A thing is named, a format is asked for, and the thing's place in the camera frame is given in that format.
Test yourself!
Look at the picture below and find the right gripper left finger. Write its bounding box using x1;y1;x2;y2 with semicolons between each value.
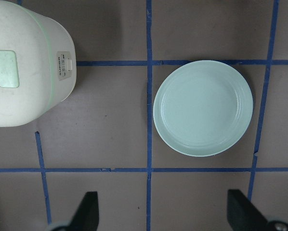
67;192;98;231

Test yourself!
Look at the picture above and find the green plate near right arm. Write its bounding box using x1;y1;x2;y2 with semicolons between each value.
153;60;253;157

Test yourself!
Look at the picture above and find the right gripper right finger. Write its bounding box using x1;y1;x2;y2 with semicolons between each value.
227;189;276;231

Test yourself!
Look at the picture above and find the white rice cooker orange handle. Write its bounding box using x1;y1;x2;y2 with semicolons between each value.
0;0;77;127

